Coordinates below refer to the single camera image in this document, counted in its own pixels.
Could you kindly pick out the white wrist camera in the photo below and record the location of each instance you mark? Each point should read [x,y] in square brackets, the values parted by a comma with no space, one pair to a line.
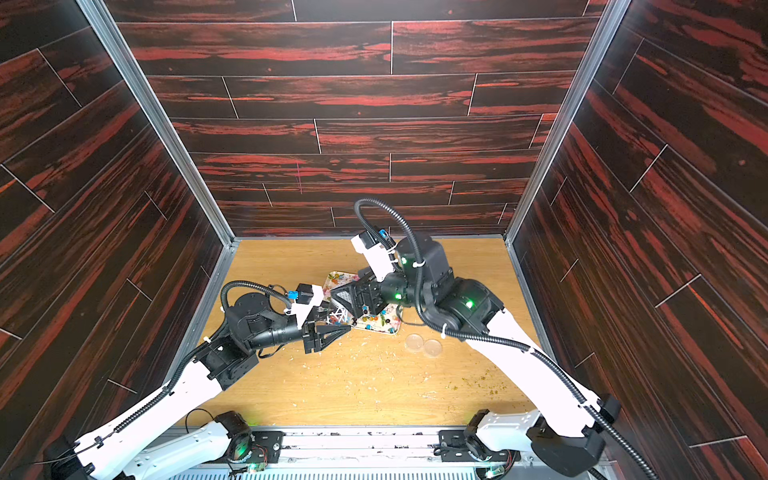
[302,300]
[379,253]

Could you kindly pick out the white-lidded candy jar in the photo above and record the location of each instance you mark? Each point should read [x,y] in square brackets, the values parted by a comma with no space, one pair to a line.
[336,314]

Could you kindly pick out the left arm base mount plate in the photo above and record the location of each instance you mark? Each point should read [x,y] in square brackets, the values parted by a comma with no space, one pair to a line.
[263,447]

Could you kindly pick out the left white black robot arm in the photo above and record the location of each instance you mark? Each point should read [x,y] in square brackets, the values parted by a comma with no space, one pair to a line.
[256,318]

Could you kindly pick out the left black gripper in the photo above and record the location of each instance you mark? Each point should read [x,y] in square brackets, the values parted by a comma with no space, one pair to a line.
[312,336]

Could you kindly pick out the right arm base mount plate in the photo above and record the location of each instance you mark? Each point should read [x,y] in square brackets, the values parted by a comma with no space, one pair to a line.
[453,446]

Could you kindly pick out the metal front rail frame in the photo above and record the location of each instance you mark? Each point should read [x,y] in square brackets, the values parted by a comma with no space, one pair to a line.
[325,453]

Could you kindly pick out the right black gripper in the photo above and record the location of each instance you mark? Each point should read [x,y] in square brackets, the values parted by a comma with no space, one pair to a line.
[365,294]

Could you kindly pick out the clear plastic jar lid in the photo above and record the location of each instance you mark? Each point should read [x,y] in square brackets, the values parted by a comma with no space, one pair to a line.
[414,343]

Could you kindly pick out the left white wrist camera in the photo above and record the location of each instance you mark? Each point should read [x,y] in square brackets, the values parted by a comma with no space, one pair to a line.
[302,300]

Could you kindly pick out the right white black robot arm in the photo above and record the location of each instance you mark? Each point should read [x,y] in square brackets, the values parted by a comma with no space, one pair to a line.
[569,425]

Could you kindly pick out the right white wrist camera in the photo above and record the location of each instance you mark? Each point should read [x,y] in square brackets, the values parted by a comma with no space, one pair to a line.
[379,253]

